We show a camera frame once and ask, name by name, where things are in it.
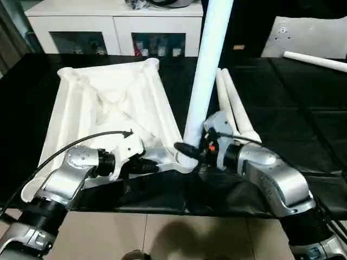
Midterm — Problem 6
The white plastic table top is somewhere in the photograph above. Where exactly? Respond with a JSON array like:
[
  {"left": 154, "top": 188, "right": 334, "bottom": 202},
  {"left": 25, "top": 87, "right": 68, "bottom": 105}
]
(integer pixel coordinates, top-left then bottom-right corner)
[{"left": 21, "top": 57, "right": 203, "bottom": 204}]

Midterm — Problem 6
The white plastic table leg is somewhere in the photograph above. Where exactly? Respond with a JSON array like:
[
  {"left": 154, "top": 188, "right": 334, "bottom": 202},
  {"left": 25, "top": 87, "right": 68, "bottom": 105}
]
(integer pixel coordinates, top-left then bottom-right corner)
[
  {"left": 215, "top": 70, "right": 242, "bottom": 137},
  {"left": 221, "top": 68, "right": 262, "bottom": 144},
  {"left": 283, "top": 50, "right": 347, "bottom": 73},
  {"left": 175, "top": 0, "right": 235, "bottom": 176}
]

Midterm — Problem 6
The dark rounded robot foot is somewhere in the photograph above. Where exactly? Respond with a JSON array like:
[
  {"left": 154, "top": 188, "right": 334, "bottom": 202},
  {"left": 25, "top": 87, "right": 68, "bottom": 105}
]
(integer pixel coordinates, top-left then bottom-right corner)
[{"left": 123, "top": 250, "right": 151, "bottom": 260}]

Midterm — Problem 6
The black quilted mat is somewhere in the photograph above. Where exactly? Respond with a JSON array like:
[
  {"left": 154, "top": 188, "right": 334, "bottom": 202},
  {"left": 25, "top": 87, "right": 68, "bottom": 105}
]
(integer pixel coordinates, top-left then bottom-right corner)
[{"left": 0, "top": 53, "right": 347, "bottom": 217}]

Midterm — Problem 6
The black cabinet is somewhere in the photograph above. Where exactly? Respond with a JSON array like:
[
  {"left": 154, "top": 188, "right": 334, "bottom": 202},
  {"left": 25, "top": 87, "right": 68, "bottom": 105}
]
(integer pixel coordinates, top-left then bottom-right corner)
[{"left": 202, "top": 0, "right": 347, "bottom": 58}]

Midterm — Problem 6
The round grey dish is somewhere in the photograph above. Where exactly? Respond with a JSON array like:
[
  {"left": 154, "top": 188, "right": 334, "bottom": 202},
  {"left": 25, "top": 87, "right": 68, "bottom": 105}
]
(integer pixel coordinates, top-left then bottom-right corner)
[{"left": 149, "top": 0, "right": 196, "bottom": 8}]

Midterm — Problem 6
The white sideboard with glass doors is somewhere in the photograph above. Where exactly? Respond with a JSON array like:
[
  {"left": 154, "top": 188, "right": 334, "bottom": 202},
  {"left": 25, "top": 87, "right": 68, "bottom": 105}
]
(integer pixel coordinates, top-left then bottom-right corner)
[{"left": 24, "top": 0, "right": 204, "bottom": 57}]

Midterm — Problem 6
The pale panel with holes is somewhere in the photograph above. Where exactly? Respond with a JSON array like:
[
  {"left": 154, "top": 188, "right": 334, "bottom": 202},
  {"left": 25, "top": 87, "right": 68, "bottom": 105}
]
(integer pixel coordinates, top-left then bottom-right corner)
[{"left": 260, "top": 15, "right": 347, "bottom": 59}]

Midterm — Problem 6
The grey brown curtain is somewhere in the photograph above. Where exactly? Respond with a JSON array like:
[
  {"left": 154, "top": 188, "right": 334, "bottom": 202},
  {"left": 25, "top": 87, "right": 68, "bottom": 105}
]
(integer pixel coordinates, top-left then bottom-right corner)
[{"left": 0, "top": 0, "right": 32, "bottom": 76}]

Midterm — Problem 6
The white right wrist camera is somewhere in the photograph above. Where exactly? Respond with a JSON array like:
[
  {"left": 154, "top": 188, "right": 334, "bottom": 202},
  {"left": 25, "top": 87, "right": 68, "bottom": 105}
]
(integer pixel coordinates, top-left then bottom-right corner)
[{"left": 203, "top": 111, "right": 235, "bottom": 171}]

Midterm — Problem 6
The black left camera cable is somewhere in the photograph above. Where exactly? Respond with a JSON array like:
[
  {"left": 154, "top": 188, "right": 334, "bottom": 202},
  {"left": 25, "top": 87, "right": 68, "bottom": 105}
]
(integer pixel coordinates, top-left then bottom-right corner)
[{"left": 0, "top": 129, "right": 135, "bottom": 215}]

